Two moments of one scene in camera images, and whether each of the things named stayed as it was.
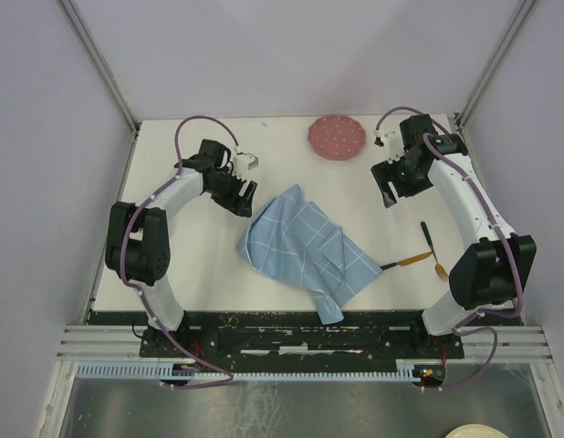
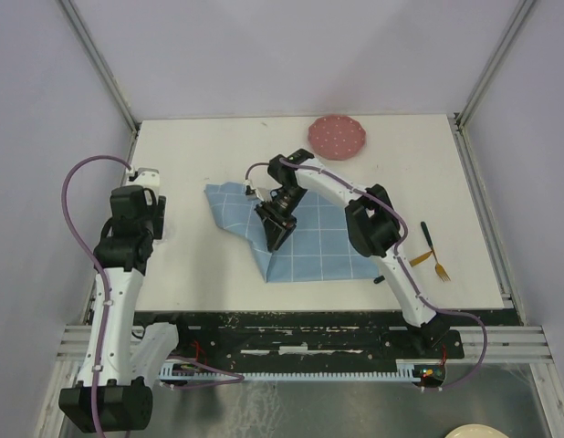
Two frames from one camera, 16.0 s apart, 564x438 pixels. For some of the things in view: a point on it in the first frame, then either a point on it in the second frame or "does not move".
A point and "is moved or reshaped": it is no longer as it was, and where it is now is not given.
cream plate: x=476 y=431 does not move
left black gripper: x=241 y=205 → x=156 y=211
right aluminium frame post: x=520 y=14 does not move
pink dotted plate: x=337 y=137 does not move
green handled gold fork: x=440 y=270 does not move
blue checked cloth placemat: x=293 y=241 is moved or reshaped
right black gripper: x=387 y=172 → x=276 y=225
